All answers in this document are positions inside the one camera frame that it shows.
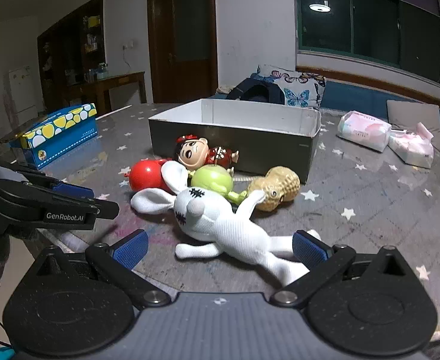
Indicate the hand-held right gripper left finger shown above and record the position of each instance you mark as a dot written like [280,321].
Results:
[130,250]

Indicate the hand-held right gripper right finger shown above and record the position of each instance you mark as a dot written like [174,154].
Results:
[310,250]

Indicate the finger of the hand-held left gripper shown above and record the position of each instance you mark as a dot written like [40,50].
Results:
[75,190]
[104,210]

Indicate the red round toy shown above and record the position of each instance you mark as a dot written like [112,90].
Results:
[147,174]

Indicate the tan peanut toy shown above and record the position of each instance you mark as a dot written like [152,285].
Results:
[280,185]

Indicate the white rabbit plush toy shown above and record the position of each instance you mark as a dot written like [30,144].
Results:
[220,225]

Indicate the black-haired doll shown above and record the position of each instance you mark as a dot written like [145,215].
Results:
[190,153]

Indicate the green round toy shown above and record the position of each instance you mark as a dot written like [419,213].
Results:
[210,180]

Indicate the grey cardboard box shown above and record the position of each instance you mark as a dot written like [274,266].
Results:
[242,146]

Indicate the blue yellow dotted tissue box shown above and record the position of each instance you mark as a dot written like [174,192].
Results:
[55,138]

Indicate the grey star print tablecloth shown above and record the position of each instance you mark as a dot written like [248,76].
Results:
[355,213]

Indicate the white appliance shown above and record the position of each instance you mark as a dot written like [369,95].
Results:
[21,90]

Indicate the wooden side desk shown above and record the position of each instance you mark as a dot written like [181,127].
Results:
[119,80]

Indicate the opened pink tissue pack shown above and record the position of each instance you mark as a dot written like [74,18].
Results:
[411,150]

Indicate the dark wooden cabinet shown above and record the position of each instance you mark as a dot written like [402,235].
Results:
[70,45]

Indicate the butterfly print pillow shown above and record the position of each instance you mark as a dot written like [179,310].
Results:
[298,90]

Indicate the dark blue backpack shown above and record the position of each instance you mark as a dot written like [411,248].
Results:
[242,90]

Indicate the grey cushion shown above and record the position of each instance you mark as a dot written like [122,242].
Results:
[418,114]

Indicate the dark wooden door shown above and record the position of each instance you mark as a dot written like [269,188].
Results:
[184,37]

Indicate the green framed window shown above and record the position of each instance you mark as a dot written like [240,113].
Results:
[373,26]

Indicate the white wall socket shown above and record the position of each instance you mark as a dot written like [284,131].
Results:
[128,45]

